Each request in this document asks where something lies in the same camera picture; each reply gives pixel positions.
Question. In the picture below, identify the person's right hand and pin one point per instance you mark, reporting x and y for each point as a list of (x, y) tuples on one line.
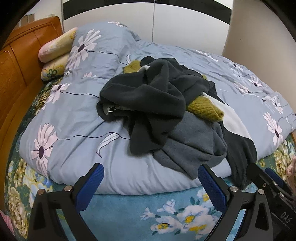
[(291, 169)]

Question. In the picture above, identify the green floral bed sheet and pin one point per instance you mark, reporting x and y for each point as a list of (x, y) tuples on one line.
[(129, 208)]

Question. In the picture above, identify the pink floral pillow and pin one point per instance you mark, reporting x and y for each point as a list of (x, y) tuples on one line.
[(55, 46)]

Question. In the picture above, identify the black and white jacket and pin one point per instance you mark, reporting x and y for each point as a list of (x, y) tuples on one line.
[(150, 97)]

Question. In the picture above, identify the pink cloth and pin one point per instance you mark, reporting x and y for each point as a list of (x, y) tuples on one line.
[(5, 227)]

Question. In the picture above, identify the white wardrobe with black stripe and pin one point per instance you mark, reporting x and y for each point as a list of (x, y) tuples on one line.
[(185, 30)]

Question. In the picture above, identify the blue floral duvet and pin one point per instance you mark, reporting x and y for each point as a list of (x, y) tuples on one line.
[(76, 111)]

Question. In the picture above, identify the orange wooden headboard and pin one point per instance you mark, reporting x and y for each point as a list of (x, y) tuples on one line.
[(18, 69)]

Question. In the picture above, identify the yellow floral pillow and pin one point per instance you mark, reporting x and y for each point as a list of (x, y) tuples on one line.
[(52, 69)]

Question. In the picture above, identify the grey fleece garment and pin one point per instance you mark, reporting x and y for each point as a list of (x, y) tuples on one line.
[(189, 143)]

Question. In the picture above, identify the olive green knitted sweater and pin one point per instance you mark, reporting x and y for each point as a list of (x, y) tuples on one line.
[(205, 109)]

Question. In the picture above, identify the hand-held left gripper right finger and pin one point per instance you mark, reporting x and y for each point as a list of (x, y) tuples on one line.
[(210, 183)]

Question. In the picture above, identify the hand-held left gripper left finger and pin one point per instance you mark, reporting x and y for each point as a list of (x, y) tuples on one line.
[(91, 183)]

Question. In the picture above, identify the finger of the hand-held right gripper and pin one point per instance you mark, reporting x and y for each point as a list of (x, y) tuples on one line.
[(274, 176), (256, 172)]

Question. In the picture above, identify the orange wooden footboard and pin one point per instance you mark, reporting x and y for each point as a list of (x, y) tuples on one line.
[(293, 136)]

